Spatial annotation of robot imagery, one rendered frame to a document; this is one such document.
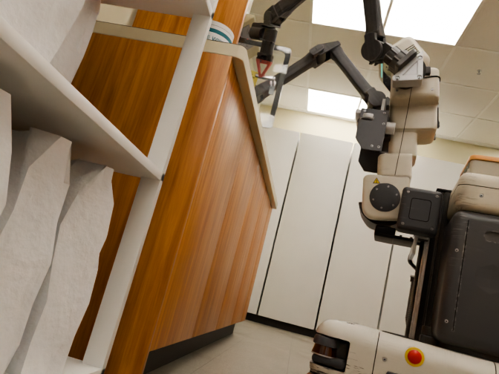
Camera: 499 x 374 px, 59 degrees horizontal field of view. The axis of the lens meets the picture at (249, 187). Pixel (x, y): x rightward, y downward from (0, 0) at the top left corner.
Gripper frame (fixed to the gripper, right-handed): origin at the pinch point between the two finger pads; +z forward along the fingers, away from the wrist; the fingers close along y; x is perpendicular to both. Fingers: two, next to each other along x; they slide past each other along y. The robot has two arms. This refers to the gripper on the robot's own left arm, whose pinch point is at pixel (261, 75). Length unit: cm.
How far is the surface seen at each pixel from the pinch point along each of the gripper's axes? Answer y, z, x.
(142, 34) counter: 70, -3, -28
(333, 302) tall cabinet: -238, 207, 103
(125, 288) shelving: 118, 49, -5
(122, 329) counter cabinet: 107, 66, -7
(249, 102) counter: 48.1, 9.7, 3.6
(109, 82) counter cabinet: 78, 12, -33
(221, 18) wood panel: -5.9, -20.1, -23.5
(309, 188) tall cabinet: -293, 106, 50
